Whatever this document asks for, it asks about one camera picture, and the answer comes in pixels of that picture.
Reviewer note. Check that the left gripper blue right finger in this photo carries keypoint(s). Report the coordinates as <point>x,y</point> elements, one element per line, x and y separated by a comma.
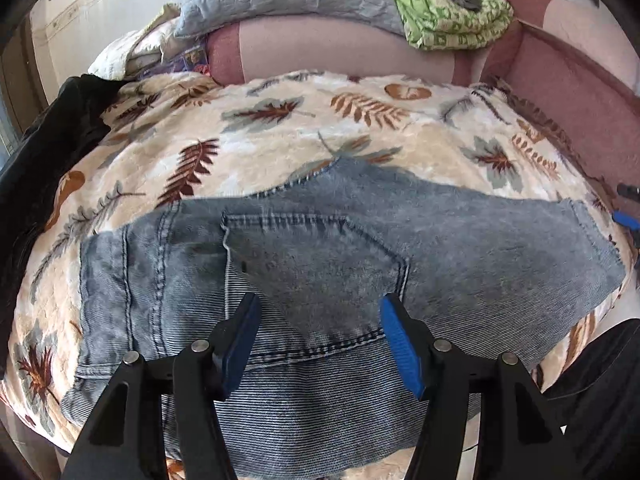
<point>519,437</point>

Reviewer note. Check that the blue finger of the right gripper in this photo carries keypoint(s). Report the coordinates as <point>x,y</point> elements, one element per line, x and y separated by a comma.
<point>626,221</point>

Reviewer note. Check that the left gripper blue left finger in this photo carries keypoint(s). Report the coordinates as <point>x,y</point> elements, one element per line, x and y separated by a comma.
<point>123,438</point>

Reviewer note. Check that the grey washed denim pants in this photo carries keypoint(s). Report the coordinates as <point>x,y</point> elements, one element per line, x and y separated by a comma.
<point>321,392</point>

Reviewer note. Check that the green patterned folded blanket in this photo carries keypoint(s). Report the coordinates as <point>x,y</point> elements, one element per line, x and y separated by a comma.
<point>431,25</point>

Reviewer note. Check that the black jacket on armrest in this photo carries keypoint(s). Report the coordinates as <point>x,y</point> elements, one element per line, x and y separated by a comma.
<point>59,138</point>

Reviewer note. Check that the leaf print plush blanket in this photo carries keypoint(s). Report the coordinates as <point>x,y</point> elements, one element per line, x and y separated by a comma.
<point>174,137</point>

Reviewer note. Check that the stained glass window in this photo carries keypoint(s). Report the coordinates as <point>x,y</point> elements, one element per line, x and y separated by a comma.
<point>8,134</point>

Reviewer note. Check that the white crumpled cloth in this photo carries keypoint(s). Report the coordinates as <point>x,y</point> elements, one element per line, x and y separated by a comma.
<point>155,49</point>

